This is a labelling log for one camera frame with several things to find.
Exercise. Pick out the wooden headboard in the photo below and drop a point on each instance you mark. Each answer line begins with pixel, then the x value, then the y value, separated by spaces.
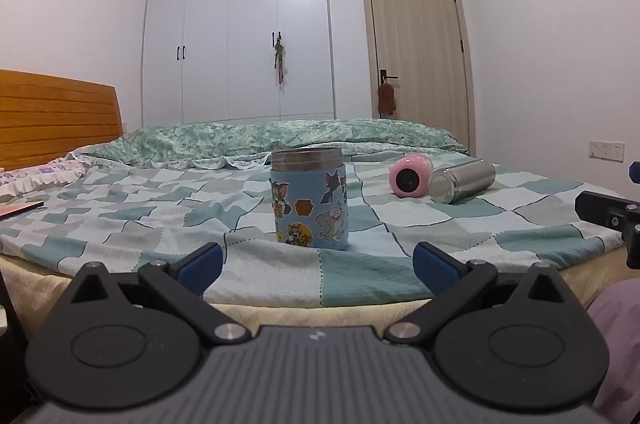
pixel 55 124

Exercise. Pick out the white wall socket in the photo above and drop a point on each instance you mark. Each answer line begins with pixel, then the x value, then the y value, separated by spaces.
pixel 606 150

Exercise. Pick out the hanging tassel ornament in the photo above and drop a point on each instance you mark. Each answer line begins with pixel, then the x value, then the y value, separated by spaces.
pixel 279 59

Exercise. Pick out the pink round cup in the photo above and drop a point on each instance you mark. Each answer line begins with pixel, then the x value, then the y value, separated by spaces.
pixel 407 176

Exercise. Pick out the person's purple clothing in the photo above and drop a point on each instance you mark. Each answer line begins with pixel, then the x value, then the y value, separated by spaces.
pixel 620 344

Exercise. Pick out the green checked blanket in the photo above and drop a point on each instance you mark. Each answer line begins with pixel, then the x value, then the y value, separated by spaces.
pixel 150 214

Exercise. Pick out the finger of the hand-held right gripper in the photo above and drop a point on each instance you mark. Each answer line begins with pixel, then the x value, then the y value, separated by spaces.
pixel 635 172
pixel 611 214

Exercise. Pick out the green floral quilt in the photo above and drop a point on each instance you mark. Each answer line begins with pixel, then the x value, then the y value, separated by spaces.
pixel 240 139

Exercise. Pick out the blue cartoon sticker cup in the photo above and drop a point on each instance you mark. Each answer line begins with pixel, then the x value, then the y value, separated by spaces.
pixel 310 204

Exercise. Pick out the floral frilled pillow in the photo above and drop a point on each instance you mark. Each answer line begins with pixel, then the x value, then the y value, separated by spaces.
pixel 35 176

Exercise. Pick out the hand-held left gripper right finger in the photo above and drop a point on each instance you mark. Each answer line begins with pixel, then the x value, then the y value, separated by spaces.
pixel 434 269

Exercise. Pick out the beige mattress cover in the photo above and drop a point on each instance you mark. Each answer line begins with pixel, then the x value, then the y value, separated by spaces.
pixel 310 314

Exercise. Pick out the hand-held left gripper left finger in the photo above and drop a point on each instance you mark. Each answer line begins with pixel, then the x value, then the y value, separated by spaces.
pixel 202 268

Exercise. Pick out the pink flat book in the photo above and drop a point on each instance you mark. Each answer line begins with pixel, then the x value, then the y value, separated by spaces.
pixel 17 209

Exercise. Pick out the beige wooden door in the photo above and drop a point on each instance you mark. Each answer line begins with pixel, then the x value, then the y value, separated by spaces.
pixel 420 54

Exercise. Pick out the white wardrobe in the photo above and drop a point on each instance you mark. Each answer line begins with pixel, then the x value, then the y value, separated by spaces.
pixel 225 39

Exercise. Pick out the stainless steel cup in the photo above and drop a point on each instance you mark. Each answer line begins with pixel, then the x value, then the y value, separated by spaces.
pixel 462 180

